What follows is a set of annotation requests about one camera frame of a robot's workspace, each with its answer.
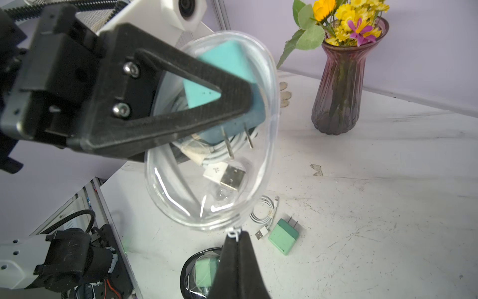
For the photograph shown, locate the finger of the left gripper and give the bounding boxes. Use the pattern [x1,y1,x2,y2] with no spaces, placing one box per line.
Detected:
[67,24,253,159]

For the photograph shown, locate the green charger plug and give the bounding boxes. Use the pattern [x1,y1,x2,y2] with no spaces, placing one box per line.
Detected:
[268,216,300,255]
[195,257,219,288]

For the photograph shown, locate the dark ribbed vase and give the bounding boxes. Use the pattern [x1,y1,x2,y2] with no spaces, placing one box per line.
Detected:
[311,17,390,135]

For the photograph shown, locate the white fabric glove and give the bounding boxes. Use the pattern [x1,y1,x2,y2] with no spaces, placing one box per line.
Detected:
[280,82,292,108]

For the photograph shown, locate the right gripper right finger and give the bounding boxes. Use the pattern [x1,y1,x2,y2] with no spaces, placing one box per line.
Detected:
[238,231,270,299]

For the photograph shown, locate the clear round case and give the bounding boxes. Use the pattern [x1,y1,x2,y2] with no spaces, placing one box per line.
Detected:
[145,31,280,230]

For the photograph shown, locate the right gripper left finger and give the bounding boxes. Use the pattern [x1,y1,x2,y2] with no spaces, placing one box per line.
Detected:
[208,237,239,299]

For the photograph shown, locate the teal charger plug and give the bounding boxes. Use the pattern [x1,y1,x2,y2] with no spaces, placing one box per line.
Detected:
[184,41,266,164]

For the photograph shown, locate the yellow flower bouquet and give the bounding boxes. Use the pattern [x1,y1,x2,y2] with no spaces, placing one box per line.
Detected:
[277,0,390,67]

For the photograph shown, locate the green charger plug front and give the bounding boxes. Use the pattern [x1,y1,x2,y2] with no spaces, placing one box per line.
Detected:
[195,257,219,288]

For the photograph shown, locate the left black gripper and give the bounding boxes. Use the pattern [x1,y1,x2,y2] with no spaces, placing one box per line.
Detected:
[1,4,157,150]

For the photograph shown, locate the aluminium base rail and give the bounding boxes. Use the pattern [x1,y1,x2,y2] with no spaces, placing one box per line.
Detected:
[28,178,141,299]

